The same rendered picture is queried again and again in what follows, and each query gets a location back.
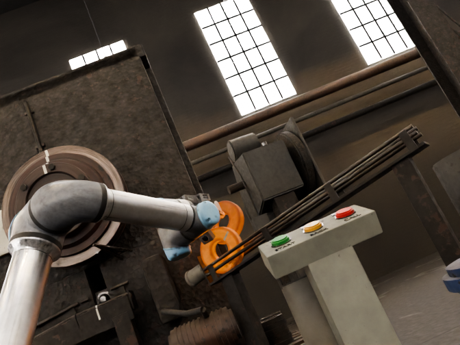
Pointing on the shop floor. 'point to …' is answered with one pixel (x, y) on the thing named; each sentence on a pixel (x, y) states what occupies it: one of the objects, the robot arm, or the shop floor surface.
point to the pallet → (280, 330)
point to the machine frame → (79, 122)
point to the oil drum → (450, 176)
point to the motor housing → (208, 330)
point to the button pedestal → (337, 275)
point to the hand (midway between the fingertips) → (222, 217)
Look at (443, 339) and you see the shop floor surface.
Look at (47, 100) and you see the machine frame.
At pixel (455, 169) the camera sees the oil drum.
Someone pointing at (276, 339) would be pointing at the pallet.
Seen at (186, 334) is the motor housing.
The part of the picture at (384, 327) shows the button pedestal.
